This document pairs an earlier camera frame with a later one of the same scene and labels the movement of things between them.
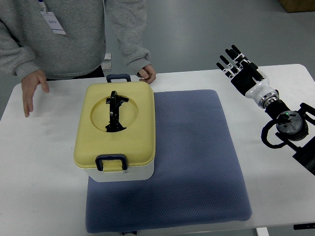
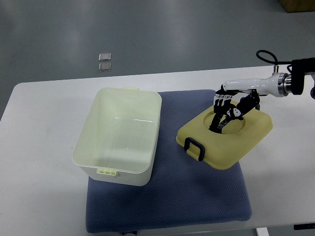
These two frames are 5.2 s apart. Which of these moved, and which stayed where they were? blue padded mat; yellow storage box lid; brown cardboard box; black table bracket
Moved: yellow storage box lid
Stayed: blue padded mat; brown cardboard box; black table bracket
